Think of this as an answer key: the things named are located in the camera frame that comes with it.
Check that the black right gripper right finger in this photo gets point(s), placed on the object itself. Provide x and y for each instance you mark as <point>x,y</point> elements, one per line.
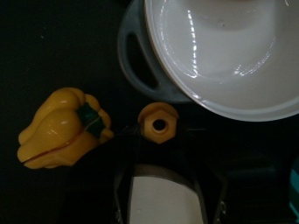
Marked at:
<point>212,186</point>

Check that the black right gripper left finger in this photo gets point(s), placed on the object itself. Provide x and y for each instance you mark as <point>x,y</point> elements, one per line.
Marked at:
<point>124,186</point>

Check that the yellow toy bell pepper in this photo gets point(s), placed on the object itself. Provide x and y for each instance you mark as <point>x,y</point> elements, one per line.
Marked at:
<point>61,131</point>

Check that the white cylinder toy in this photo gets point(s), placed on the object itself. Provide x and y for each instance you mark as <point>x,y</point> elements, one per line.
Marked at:
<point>165,201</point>

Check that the white bowl with dark rim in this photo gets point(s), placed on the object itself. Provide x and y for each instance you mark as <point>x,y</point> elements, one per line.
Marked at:
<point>217,55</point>

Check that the yellow toy nut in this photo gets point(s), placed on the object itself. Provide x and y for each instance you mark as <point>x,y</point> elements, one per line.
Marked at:
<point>155,129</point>

